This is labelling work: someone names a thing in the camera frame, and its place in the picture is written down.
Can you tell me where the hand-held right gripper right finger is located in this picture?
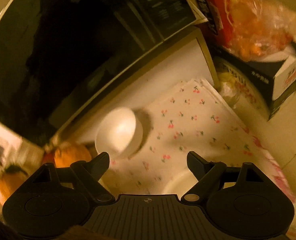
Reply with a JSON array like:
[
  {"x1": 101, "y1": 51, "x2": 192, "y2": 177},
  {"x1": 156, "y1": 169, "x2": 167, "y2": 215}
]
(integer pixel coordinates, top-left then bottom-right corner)
[{"x1": 182, "y1": 151, "x2": 262, "y2": 203}]

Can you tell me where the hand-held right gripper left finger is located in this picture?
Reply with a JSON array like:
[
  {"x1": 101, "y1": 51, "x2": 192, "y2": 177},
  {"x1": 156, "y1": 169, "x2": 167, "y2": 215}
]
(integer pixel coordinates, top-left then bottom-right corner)
[{"x1": 29, "y1": 152, "x2": 115, "y2": 203}]

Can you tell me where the cream bowl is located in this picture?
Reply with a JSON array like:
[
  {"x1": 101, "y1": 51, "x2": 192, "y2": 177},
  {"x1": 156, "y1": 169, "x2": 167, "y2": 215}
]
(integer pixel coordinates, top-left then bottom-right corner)
[{"x1": 162, "y1": 170, "x2": 208, "y2": 195}]

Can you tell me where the white bowl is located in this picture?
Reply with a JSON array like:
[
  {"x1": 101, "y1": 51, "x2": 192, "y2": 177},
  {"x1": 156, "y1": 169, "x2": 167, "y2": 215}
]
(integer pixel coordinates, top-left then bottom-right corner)
[{"x1": 95, "y1": 107, "x2": 145, "y2": 159}]

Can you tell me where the cherry print tablecloth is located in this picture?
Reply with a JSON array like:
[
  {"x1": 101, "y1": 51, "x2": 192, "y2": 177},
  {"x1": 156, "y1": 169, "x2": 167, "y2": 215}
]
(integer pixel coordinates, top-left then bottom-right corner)
[{"x1": 100, "y1": 79, "x2": 296, "y2": 230}]

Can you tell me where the large orange with leaves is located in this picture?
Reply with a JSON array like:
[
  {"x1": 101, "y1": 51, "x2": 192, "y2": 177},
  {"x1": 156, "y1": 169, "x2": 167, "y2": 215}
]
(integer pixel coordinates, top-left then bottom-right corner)
[{"x1": 0, "y1": 165, "x2": 30, "y2": 205}]

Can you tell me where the black and white carton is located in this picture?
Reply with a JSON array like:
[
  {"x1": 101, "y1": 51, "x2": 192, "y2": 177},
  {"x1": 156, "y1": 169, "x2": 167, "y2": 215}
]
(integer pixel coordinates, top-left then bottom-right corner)
[{"x1": 213, "y1": 40, "x2": 296, "y2": 120}]

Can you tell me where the black microwave oven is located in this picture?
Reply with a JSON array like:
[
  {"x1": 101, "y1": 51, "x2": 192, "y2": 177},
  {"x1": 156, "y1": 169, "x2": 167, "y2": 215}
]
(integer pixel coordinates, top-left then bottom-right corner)
[{"x1": 0, "y1": 0, "x2": 208, "y2": 148}]

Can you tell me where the plastic bag of oranges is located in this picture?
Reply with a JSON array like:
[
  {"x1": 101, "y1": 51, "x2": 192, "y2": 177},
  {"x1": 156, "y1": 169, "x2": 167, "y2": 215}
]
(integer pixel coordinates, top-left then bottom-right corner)
[{"x1": 225, "y1": 0, "x2": 296, "y2": 63}]

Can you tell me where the red cardboard box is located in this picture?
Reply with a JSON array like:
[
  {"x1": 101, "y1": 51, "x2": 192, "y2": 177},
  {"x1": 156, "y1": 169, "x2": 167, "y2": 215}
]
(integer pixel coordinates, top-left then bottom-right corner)
[{"x1": 180, "y1": 0, "x2": 261, "y2": 48}]

